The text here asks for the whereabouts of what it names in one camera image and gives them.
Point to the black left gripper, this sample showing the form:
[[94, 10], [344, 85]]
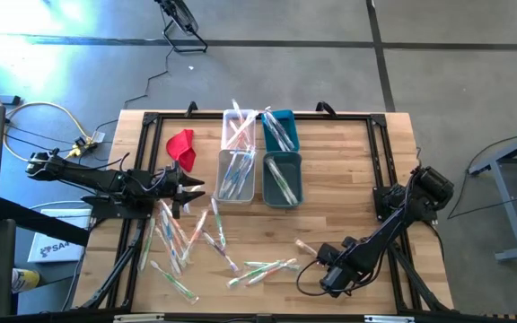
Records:
[[160, 184]]

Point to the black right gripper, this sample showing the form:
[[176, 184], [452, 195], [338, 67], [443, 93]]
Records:
[[346, 267]]

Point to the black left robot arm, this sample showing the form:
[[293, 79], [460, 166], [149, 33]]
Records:
[[83, 177]]

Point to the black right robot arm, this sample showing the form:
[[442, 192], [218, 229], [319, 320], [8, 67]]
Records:
[[397, 224]]

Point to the beige plastic bin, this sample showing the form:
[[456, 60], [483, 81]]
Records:
[[220, 197]]

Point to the red cloth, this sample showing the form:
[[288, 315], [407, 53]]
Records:
[[180, 148]]

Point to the white light bar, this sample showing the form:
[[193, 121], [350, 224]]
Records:
[[139, 318], [388, 319]]

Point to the clear plastic bin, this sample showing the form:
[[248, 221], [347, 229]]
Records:
[[226, 121]]

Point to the dark grey plastic bin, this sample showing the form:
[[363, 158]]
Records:
[[294, 166]]

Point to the teal plastic bin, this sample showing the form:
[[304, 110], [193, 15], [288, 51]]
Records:
[[292, 121]]

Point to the white printed box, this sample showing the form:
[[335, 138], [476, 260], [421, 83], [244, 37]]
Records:
[[54, 251]]

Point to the black desk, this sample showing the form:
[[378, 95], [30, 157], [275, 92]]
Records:
[[38, 220]]

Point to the black floor fan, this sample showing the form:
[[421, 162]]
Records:
[[182, 18]]

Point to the yellow can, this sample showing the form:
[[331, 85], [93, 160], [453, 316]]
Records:
[[27, 280]]

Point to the grey desk frame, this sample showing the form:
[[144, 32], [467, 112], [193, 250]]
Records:
[[507, 215]]

